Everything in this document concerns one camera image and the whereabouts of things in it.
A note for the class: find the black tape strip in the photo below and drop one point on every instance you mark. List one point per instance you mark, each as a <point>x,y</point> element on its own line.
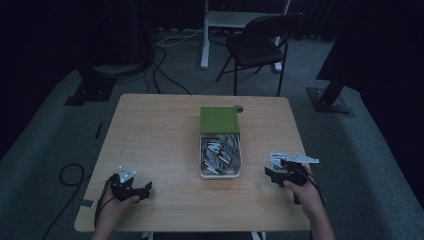
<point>99,130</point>

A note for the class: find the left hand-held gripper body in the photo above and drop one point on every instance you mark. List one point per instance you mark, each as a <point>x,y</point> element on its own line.
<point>124,190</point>

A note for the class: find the person's right hand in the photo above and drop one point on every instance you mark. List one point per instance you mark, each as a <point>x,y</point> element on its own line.
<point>308,200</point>

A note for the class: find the black stand base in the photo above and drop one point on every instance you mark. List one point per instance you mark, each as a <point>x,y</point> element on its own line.
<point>328,100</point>
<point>91,88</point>

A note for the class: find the white table leg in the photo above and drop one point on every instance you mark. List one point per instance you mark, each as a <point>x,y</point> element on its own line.
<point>259,236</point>
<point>147,236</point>

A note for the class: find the round table grommet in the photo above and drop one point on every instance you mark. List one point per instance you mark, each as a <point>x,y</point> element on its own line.
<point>240,108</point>

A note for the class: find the black folding chair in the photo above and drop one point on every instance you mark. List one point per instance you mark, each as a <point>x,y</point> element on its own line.
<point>256,50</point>

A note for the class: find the white printed card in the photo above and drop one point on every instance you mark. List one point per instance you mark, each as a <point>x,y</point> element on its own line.
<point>276,160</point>

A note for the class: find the white plastic box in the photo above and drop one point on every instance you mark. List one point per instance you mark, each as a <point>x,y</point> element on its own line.
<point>203,173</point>

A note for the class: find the black curtain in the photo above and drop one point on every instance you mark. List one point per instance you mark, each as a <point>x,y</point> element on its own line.
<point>50,33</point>
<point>383,50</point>

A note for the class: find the green box lid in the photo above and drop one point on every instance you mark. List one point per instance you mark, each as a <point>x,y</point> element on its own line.
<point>219,120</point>

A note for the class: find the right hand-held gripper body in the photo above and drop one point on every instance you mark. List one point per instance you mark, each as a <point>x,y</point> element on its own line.
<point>295,173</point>

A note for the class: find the white desk frame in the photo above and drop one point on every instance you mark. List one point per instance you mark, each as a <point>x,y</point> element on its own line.
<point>213,20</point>

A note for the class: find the pile of small grey pieces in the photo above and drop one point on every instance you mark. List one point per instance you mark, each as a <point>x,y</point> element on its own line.
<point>220,155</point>

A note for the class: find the person's left hand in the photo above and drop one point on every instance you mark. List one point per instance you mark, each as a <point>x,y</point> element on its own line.
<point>111,210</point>

